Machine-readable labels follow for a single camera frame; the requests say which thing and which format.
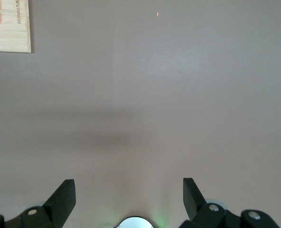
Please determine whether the bamboo cutting board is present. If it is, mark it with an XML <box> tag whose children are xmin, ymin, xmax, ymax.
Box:
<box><xmin>0</xmin><ymin>0</ymin><xmax>32</xmax><ymax>54</ymax></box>

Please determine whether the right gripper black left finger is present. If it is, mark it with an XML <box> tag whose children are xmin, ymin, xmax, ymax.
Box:
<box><xmin>0</xmin><ymin>179</ymin><xmax>76</xmax><ymax>228</ymax></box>

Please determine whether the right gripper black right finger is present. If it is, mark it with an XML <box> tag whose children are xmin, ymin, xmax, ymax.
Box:
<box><xmin>179</xmin><ymin>177</ymin><xmax>280</xmax><ymax>228</ymax></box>

